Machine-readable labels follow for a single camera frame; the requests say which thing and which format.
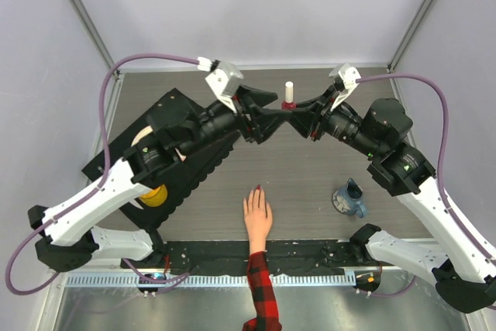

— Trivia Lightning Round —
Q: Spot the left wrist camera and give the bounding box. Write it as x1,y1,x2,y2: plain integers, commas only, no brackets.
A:
197,57,243,113

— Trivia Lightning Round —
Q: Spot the silver knife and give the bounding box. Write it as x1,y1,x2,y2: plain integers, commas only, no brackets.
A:
129,199,143,210

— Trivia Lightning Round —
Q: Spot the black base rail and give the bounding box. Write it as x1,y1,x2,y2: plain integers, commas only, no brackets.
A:
132,240,381,277

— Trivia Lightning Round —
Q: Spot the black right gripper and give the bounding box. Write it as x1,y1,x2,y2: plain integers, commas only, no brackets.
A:
288,84,382,159

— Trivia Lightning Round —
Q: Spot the blue ceramic mug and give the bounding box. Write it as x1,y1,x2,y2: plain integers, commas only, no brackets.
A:
332,178,367,219

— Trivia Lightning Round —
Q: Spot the black scalloped placemat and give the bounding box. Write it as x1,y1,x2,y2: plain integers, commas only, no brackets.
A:
81,89,242,230

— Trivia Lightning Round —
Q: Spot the red plaid sleeve forearm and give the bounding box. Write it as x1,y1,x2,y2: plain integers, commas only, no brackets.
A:
243,252,282,331

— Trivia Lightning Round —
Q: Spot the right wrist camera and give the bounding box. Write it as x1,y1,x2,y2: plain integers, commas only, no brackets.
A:
329,63,361,112

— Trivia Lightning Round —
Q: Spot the mannequin hand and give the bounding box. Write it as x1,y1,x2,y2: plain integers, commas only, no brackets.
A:
243,185,273,255

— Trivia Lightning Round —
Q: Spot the yellow cup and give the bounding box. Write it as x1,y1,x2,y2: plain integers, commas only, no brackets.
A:
139,184,168,208

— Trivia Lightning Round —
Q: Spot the pink and cream plate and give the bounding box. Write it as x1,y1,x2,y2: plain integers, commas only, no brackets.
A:
131,126,187,161

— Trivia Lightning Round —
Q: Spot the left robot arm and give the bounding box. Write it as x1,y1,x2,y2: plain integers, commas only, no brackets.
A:
28,86,291,272

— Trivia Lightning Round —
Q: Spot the red nail polish bottle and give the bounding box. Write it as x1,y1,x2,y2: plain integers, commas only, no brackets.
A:
281,101,297,110

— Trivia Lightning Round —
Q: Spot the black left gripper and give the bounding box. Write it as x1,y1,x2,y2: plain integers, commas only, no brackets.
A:
179,84,292,159

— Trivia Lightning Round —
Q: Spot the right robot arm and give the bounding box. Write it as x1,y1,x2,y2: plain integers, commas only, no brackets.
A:
290,89,495,313

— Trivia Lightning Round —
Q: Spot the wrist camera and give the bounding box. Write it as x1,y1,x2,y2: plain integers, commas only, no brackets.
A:
329,63,361,112
197,57,243,113

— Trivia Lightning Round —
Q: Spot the white nail polish cap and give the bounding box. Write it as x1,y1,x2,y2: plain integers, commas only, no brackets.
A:
284,81,294,103

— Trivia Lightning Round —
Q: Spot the white cable duct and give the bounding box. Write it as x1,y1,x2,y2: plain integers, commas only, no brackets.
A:
66,271,356,288

